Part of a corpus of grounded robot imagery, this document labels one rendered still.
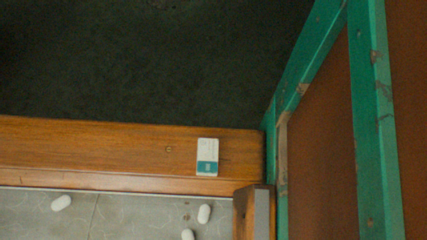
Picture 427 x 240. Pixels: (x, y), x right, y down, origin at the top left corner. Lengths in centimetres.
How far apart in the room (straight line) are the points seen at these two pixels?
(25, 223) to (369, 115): 64
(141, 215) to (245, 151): 21
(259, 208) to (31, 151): 39
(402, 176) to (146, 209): 58
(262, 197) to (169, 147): 20
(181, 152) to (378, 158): 54
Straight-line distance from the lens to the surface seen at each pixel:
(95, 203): 92
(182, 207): 91
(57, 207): 91
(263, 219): 79
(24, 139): 94
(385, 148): 41
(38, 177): 93
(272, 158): 85
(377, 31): 45
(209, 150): 89
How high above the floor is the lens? 163
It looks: 69 degrees down
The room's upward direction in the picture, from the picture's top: 11 degrees clockwise
